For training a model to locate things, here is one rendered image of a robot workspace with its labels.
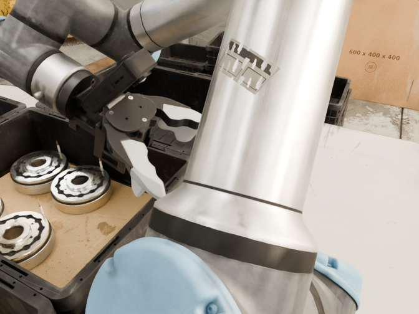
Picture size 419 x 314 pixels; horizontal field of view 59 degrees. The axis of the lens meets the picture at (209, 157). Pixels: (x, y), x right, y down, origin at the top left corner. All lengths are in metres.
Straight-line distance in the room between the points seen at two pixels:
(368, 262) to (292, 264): 0.59
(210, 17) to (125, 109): 0.17
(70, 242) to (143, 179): 0.25
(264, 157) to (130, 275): 0.10
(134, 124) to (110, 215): 0.24
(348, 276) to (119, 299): 0.20
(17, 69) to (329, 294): 0.46
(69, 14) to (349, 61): 2.63
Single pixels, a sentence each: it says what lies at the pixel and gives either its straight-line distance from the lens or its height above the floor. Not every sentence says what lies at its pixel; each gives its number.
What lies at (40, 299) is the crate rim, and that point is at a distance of 0.46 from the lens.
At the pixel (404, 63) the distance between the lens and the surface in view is 3.04.
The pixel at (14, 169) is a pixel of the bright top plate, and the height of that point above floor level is 0.86.
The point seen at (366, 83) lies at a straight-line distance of 3.05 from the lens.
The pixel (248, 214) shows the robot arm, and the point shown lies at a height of 1.13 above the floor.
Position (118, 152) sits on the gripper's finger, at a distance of 0.45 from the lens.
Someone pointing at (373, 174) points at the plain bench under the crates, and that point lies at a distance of 1.03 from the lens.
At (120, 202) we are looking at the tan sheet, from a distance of 0.69.
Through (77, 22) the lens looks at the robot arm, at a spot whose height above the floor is 1.14.
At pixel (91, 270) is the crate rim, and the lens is 0.47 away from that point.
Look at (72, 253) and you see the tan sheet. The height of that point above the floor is 0.83.
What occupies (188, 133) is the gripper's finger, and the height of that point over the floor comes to 1.00.
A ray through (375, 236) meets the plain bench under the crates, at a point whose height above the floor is 0.70.
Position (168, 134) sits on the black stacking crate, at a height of 0.83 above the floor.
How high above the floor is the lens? 1.28
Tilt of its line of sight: 36 degrees down
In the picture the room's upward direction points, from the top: straight up
